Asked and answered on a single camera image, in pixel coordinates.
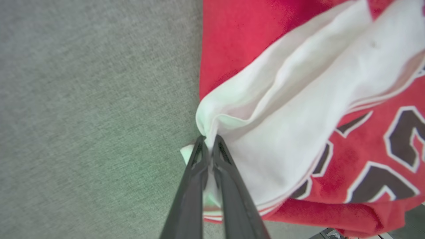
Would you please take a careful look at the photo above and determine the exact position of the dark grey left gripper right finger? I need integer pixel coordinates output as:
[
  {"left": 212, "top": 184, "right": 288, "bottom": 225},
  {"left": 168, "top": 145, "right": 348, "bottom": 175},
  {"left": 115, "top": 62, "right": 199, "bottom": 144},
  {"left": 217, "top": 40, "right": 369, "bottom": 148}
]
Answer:
[{"left": 212, "top": 134, "right": 271, "bottom": 239}]

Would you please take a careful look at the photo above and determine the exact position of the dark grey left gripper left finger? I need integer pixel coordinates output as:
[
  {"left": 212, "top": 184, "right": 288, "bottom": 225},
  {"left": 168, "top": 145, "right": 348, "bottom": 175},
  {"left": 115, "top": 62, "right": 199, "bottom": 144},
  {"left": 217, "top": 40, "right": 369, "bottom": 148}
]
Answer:
[{"left": 160, "top": 135, "right": 211, "bottom": 239}]

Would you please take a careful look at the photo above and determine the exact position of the red and white basketball jersey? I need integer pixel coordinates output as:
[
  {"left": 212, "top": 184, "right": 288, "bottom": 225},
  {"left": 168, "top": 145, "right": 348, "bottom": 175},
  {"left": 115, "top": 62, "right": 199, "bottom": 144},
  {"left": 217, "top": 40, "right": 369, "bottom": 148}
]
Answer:
[{"left": 180, "top": 0, "right": 425, "bottom": 238}]

